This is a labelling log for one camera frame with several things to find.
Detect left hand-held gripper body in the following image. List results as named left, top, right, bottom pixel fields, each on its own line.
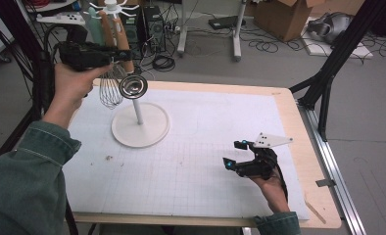
left=36, top=12, right=121, bottom=72

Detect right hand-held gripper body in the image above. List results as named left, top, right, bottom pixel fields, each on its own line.
left=235, top=131, right=294, bottom=181

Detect wooden-handled egg separator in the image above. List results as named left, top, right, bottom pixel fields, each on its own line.
left=112, top=16, right=149, bottom=100

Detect green-handled wire whisk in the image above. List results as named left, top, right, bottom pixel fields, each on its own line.
left=87, top=6, right=127, bottom=111

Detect white utensil rack stand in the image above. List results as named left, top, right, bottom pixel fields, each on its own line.
left=88, top=0, right=171, bottom=149

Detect person's right hand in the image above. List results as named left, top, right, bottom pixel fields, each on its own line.
left=249, top=170, right=291, bottom=214

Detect person's left hand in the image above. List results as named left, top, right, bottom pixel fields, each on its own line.
left=43, top=62, right=115, bottom=125

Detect black computer tower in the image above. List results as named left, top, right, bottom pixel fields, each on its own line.
left=142, top=5, right=167, bottom=53
left=123, top=6, right=146, bottom=61

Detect white round table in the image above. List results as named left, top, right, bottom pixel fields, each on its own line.
left=25, top=0, right=78, bottom=14

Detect white grid mat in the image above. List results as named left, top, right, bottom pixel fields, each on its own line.
left=63, top=86, right=311, bottom=222

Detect thin wooden stick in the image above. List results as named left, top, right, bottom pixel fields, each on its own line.
left=304, top=199, right=328, bottom=225

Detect white-legged desk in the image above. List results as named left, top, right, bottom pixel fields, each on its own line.
left=176, top=0, right=248, bottom=63

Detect black flat floor device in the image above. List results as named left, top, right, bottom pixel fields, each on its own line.
left=208, top=15, right=247, bottom=31

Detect large cardboard box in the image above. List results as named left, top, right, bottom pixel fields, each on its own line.
left=253, top=0, right=314, bottom=43

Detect grey backpack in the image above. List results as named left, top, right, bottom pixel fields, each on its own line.
left=307, top=12, right=355, bottom=45

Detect white foam board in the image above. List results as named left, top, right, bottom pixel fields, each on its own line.
left=300, top=30, right=375, bottom=60

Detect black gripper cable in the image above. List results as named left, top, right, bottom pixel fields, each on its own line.
left=33, top=23, right=72, bottom=122
left=273, top=163, right=289, bottom=202

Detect coiled black floor cables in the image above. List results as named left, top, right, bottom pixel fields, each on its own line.
left=152, top=54, right=176, bottom=73

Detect small metal bracket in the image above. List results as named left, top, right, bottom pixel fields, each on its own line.
left=314, top=178, right=337, bottom=188

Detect black metal frame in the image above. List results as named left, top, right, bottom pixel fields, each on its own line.
left=288, top=0, right=386, bottom=143
left=0, top=0, right=50, bottom=68

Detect aluminium rail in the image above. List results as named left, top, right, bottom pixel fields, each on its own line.
left=297, top=99, right=367, bottom=235

